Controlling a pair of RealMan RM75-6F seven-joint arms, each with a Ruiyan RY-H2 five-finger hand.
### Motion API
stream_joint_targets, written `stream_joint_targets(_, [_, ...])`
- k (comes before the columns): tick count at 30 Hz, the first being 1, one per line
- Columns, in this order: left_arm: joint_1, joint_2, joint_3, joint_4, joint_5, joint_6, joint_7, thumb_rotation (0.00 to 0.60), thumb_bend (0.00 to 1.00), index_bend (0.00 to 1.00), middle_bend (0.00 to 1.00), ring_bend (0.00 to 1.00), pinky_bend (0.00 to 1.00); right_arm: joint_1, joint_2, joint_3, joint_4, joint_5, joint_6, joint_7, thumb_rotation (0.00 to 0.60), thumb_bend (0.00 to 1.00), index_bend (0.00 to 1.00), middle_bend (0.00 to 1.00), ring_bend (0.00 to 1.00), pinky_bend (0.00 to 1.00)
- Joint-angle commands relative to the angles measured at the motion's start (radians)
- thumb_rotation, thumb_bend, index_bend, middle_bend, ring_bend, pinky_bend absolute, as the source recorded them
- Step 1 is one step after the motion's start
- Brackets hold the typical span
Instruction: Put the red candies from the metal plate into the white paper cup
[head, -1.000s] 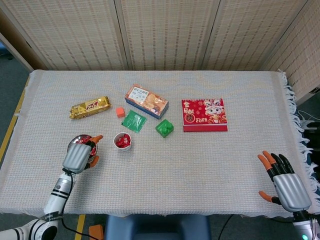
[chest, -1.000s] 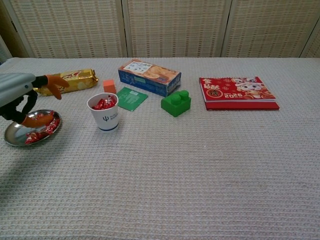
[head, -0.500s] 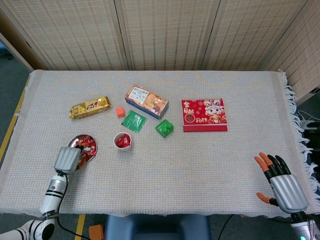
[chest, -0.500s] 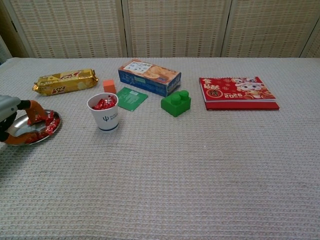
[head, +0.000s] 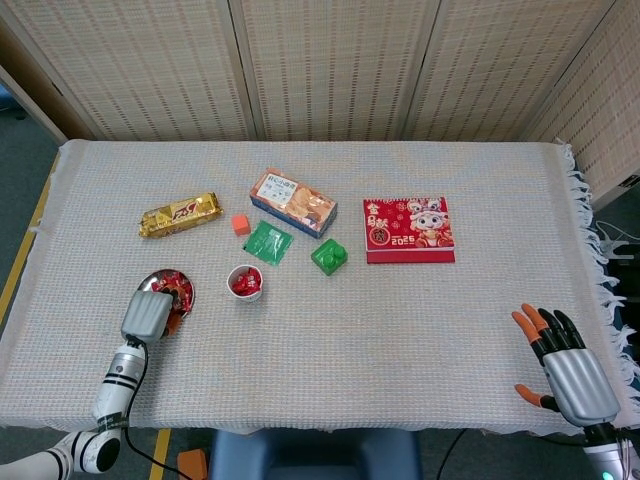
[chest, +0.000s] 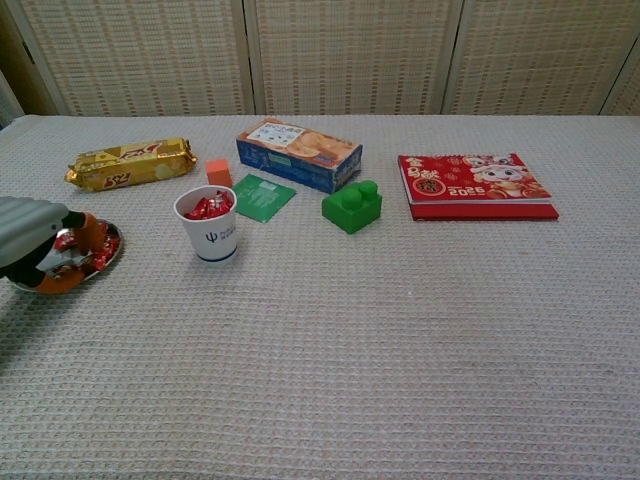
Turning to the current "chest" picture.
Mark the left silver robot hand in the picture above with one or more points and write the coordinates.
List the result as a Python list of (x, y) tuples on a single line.
[(25, 230)]

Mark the red candy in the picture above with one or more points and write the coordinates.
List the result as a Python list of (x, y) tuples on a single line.
[(111, 247), (205, 204), (195, 212), (67, 272), (62, 242), (97, 262), (102, 229), (222, 200)]

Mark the white paper cup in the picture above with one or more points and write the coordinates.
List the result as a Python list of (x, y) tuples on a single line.
[(212, 240)]

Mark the round steel plate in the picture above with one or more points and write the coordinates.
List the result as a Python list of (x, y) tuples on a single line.
[(112, 255)]

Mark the gold biscuit packet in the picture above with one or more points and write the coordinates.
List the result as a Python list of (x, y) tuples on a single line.
[(130, 165)]

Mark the brown wooden screen panel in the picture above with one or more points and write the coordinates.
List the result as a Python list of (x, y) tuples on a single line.
[(20, 75)]

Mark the orange cube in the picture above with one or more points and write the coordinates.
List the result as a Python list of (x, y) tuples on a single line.
[(218, 171)]

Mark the woven folding screen panel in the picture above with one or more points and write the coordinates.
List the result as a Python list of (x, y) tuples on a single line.
[(627, 95), (350, 55), (535, 55), (145, 55)]

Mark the green foil sachet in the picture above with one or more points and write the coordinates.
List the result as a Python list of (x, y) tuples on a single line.
[(262, 197)]

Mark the blue orange cookie box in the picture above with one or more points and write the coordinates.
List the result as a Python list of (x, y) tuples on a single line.
[(295, 155)]

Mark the green building block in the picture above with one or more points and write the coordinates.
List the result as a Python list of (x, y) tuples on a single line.
[(350, 210)]

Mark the white woven tablecloth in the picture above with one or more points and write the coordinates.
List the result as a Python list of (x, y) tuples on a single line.
[(350, 350)]

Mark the red 2026 desk calendar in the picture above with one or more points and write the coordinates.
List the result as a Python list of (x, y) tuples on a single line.
[(470, 185)]

